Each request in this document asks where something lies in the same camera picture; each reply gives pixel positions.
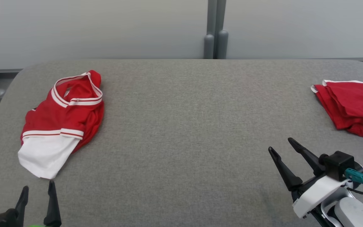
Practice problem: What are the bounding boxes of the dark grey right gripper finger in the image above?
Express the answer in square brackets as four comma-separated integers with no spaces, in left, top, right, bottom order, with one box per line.
[268,146,304,192]
[287,137,326,176]

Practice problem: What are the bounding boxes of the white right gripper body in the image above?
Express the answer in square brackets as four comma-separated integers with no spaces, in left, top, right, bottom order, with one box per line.
[291,175,352,219]

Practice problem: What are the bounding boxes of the red white jersey shirt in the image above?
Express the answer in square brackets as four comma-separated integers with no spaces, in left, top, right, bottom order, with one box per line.
[18,70,104,180]

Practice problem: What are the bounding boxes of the grey rounded partition post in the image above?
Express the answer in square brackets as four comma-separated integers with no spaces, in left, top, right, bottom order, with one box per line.
[204,34,215,60]
[217,30,229,60]

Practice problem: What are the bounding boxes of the red shorts with white trim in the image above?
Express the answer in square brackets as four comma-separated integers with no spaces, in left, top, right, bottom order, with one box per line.
[310,79,363,140]

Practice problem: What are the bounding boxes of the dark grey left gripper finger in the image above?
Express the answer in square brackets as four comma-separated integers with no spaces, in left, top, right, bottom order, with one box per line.
[43,180,62,227]
[14,185,30,223]

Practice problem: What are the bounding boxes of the grey fabric sofa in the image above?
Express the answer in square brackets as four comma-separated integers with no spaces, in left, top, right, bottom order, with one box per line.
[0,59,363,227]

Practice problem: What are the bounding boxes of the grey upright partition frame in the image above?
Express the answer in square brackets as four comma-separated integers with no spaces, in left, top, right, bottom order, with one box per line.
[207,0,227,60]

